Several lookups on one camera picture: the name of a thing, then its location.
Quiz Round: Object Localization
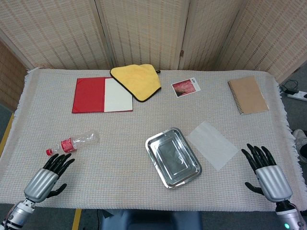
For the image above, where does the red folder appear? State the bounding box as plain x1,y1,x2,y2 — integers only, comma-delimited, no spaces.
71,77,134,114

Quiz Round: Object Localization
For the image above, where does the white power strip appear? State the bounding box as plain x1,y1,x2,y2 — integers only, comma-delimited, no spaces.
285,90,307,101

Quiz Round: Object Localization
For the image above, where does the white paper sheet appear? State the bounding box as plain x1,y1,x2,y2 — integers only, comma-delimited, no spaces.
187,121,239,172

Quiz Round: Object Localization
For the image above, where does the white sheet inside folder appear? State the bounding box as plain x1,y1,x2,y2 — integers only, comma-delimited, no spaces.
104,78,133,113

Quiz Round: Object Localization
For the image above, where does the brown woven screen panel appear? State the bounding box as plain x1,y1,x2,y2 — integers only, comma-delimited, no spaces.
0,40,27,111

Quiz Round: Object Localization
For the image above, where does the black and silver right hand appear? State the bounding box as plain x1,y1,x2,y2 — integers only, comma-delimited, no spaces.
241,143,294,204

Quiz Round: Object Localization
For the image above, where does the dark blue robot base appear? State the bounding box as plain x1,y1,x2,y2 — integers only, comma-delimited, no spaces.
99,210,203,230

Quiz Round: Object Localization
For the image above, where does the black cable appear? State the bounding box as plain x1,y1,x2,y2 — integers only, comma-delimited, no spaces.
279,79,299,94

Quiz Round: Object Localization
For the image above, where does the white woven tablecloth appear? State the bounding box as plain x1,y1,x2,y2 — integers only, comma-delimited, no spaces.
0,68,300,213

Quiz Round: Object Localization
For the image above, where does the brown spiral notebook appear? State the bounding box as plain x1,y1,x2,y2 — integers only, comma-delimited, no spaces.
227,75,270,115

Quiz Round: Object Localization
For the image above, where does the black and silver left hand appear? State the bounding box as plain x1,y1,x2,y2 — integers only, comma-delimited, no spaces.
23,153,75,204

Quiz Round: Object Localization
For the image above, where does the white shoe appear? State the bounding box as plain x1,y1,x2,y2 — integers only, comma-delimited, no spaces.
292,128,307,164

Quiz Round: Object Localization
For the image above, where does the beige woven folding screen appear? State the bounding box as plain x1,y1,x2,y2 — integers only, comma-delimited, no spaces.
0,0,307,83

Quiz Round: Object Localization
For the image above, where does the photo card with red picture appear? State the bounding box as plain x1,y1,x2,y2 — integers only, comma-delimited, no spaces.
171,77,201,99

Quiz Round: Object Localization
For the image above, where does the yellow cloth with black trim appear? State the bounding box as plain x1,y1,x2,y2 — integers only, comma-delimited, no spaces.
109,63,162,103

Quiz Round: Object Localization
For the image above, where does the silver metal tray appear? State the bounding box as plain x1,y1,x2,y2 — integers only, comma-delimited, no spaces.
145,126,202,190

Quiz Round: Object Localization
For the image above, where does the clear bottle with red label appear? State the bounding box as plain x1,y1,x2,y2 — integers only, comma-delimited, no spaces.
46,130,100,157

